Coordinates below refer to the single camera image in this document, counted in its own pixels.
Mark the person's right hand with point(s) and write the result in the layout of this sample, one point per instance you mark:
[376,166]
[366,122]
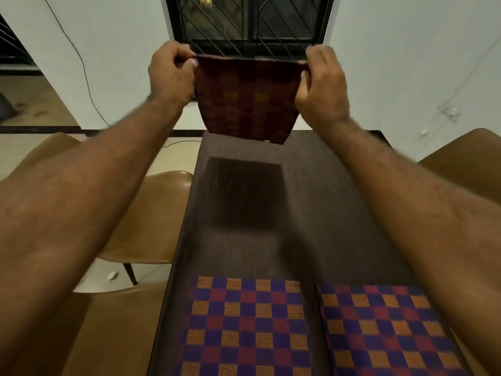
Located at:
[325,95]

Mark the person's left hand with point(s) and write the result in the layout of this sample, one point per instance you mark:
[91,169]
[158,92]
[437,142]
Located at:
[168,76]

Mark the person's left thumb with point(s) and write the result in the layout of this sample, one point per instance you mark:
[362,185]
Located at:
[188,62]

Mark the person's right thumb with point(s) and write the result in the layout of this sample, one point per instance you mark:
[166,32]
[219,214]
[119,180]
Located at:
[304,82]

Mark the dark checkered woven cloth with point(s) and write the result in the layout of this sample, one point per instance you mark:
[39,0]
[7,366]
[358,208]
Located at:
[246,99]

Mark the person's right forearm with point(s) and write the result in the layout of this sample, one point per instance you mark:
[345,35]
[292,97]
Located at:
[422,215]

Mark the person's left forearm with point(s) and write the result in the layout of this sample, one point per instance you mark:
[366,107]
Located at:
[78,215]

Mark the black window grille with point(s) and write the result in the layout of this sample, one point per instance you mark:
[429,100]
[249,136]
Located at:
[250,23]

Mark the brown plastic chair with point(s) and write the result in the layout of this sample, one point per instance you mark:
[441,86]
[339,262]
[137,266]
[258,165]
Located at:
[156,219]
[465,160]
[113,332]

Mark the dark railing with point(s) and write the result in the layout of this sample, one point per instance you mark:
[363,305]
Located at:
[15,54]

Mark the blue orange checkered placemat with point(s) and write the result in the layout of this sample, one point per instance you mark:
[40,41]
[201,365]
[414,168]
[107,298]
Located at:
[246,328]
[387,332]

